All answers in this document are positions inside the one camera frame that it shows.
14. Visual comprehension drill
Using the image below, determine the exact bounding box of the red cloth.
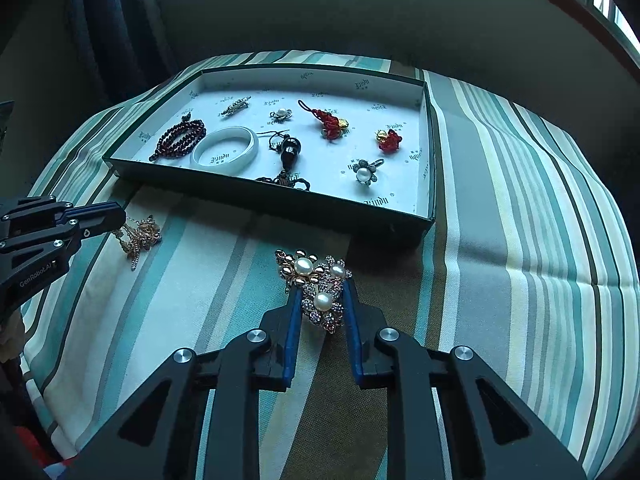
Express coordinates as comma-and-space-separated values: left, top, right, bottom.
10, 425, 66, 466

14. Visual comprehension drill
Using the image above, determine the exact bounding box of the dark curtain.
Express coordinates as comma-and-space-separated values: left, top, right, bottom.
65, 0, 166, 106

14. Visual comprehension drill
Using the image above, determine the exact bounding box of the dark pearl flower brooch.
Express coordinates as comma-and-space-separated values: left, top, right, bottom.
350, 157, 386, 187

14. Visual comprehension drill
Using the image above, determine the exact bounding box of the large gold pearl brooch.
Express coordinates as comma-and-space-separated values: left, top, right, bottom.
274, 247, 353, 333

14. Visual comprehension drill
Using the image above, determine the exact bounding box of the dark red bead bracelet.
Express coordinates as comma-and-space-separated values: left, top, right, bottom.
149, 112, 207, 162

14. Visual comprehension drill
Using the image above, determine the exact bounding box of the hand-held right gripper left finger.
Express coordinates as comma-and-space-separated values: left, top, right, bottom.
65, 285, 303, 480

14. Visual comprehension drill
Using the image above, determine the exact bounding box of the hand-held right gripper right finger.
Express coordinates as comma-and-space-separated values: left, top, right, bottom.
342, 280, 588, 480

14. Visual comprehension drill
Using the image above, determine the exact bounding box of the green jewelry box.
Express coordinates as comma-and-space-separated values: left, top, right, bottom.
101, 65, 437, 248

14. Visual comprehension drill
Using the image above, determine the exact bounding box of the black gourd pendant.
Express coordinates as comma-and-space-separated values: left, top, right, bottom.
254, 131, 313, 192

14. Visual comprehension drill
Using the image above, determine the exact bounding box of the rose gold chain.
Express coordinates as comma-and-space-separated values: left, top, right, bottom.
111, 214, 163, 272

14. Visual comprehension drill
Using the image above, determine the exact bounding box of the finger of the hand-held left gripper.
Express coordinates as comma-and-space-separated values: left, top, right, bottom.
0, 210, 127, 261
0, 196, 123, 231

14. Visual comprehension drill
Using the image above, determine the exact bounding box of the long red knot gold charm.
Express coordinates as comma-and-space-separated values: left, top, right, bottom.
298, 99, 351, 140

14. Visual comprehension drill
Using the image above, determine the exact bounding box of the window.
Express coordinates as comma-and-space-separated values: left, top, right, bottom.
530, 0, 640, 56

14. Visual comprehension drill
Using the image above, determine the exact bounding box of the striped cloth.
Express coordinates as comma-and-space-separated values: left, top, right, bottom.
20, 50, 640, 480

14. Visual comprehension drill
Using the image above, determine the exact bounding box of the silver bar brooch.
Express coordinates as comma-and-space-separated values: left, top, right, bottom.
218, 96, 252, 117

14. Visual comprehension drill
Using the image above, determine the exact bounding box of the white bangle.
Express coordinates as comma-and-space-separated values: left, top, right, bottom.
190, 127, 260, 176

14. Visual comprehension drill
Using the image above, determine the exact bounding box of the short red knot gold charm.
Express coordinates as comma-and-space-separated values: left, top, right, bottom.
375, 129, 405, 153

